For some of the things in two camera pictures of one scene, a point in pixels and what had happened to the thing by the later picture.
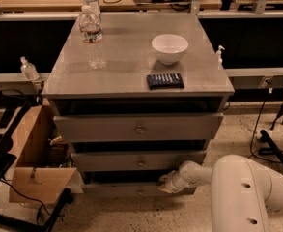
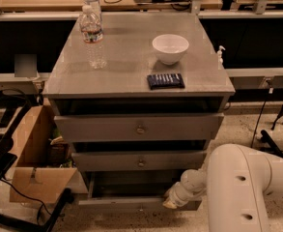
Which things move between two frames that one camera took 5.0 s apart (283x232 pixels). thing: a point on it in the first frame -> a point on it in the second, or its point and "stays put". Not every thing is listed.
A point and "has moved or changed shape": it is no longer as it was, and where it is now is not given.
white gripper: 177,182 -> 179,194
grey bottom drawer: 126,189 has moved or changed shape
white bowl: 169,47 stays put
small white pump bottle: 219,60 stays put
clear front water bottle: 91,31 stays put
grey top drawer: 138,127 stays put
